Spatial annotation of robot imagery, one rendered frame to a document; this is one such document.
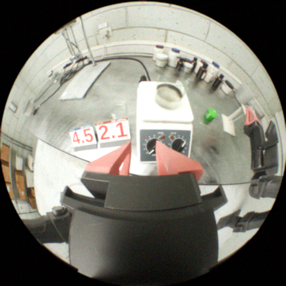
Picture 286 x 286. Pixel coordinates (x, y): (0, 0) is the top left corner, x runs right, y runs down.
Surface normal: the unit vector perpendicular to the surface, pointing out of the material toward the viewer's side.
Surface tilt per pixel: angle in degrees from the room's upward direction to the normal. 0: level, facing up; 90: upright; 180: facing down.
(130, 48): 90
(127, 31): 90
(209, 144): 0
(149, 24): 90
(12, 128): 90
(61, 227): 72
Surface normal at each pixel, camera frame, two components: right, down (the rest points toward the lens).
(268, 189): -0.94, 0.17
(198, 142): 0.01, -0.25
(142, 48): -0.21, 0.95
